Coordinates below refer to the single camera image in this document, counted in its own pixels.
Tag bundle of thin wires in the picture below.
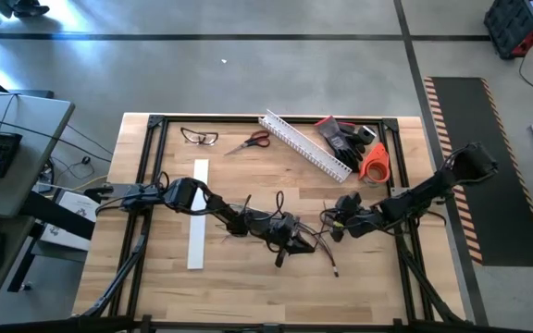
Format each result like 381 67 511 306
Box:
293 220 341 279

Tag small black grey device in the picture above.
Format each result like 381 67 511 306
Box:
356 125 378 146

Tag black striped floor mat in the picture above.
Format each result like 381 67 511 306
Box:
422 76 533 268

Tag clear safety glasses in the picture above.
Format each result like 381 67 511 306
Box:
180 126 220 147

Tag person's foot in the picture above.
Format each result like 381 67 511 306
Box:
0 0 51 19

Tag dark desk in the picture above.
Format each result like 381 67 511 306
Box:
0 215 36 327

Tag red handled scissors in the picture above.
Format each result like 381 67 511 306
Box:
223 129 272 156

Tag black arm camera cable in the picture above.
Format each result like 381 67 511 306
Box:
242 189 287 221

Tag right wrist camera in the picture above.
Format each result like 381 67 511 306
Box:
337 191 363 216

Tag bundle of coloured wires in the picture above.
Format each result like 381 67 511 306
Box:
301 224 330 256

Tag black metal beam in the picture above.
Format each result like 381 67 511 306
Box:
6 189 97 293

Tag white slotted wire duct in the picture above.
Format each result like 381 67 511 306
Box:
257 108 353 184

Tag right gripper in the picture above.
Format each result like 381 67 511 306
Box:
330 207 384 243

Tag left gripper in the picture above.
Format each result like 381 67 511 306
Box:
266 211 316 268

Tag black glove red cuff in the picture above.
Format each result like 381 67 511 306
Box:
338 120 368 158
314 115 365 173

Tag grey desk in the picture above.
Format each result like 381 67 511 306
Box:
0 89 77 219

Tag white printed cardboard box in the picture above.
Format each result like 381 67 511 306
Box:
38 189 102 253

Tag black red toolbox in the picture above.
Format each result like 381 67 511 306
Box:
482 0 533 61

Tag flat white plastic strip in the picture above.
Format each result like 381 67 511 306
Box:
186 158 210 271

